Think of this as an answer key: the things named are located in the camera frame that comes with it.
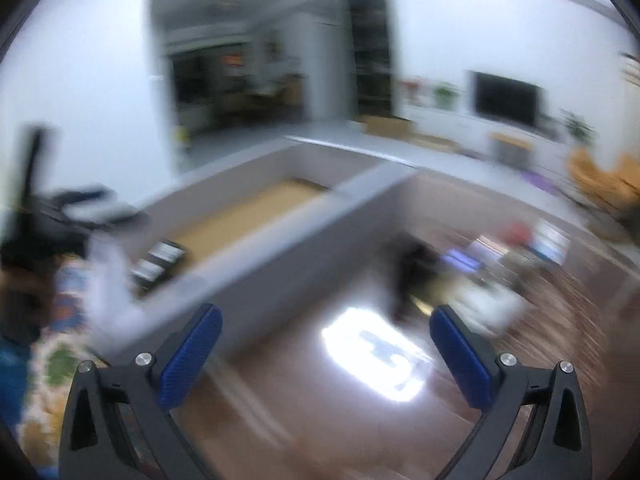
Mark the green potted plant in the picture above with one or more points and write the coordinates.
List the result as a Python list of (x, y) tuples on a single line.
[(445, 96)]

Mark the vase with red flowers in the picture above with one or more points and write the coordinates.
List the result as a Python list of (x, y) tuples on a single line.
[(413, 91)]

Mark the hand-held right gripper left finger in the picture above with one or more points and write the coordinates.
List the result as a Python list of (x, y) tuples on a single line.
[(192, 355)]

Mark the black flat television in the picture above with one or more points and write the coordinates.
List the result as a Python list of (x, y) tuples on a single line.
[(505, 99)]

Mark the dark glass display cabinet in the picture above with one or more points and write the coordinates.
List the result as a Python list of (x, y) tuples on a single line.
[(370, 50)]

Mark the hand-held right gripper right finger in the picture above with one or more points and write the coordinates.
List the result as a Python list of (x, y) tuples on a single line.
[(457, 355)]

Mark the brown patterned wooden desktop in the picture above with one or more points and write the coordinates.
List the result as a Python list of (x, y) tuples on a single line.
[(325, 410)]

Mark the white television cabinet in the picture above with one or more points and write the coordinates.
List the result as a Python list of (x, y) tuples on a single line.
[(470, 125)]

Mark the wooden bench with metal legs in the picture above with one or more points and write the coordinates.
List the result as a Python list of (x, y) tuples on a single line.
[(510, 142)]

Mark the blue cardboard box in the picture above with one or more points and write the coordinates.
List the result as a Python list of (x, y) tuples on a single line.
[(550, 242)]

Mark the black box with white labels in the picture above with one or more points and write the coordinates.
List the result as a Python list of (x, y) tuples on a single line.
[(160, 260)]

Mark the red packet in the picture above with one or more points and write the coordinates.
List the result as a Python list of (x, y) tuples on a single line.
[(515, 235)]

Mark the person's left hand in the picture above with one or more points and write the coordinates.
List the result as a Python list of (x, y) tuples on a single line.
[(27, 295)]

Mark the floral printed cloth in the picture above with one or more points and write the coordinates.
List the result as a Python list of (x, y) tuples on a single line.
[(60, 360)]

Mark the brown cardboard box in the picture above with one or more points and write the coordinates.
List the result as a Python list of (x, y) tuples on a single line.
[(385, 126)]

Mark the grey storage box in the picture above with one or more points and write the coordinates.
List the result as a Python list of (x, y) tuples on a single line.
[(280, 270)]

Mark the black cloth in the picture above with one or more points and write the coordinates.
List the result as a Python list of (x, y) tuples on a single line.
[(412, 280)]

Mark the large leafy potted plant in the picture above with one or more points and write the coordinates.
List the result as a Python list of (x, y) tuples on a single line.
[(579, 127)]

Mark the orange lounge chair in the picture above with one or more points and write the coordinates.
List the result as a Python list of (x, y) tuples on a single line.
[(600, 180)]

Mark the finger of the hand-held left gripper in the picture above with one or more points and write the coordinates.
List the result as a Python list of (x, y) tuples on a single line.
[(31, 175), (95, 210)]

